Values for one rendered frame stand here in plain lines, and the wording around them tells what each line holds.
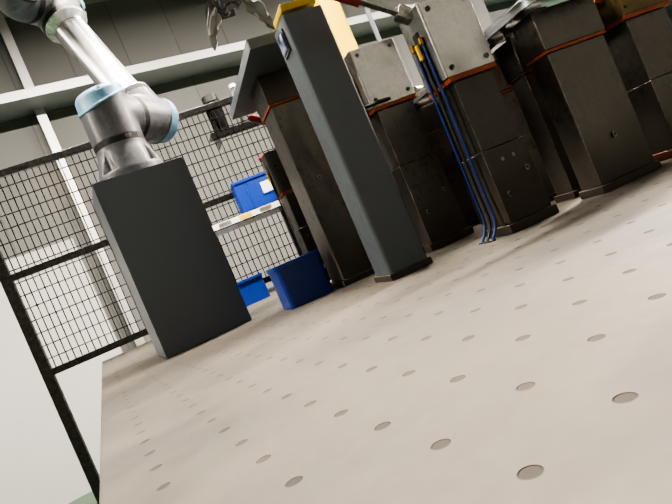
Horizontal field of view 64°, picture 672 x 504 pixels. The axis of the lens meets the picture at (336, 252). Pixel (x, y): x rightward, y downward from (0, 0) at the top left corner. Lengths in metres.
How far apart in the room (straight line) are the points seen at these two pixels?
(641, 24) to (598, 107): 0.20
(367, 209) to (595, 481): 0.69
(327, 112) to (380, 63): 0.27
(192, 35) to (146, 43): 0.37
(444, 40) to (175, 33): 3.99
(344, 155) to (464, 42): 0.24
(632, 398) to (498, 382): 0.07
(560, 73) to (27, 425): 3.38
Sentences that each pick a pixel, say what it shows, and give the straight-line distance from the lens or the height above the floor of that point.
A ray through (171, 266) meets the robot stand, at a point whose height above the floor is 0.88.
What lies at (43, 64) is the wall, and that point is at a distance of 4.55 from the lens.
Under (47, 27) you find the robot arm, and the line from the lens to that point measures 1.67.
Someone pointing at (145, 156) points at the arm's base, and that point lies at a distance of 1.30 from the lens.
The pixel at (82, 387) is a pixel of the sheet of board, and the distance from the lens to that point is 3.69.
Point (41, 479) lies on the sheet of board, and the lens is 3.72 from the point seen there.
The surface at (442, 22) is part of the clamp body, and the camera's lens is 0.86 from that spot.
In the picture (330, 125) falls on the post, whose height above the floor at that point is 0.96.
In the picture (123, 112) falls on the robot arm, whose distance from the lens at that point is 1.35.
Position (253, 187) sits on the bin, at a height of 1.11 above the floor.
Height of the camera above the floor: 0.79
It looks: 1 degrees down
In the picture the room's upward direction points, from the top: 23 degrees counter-clockwise
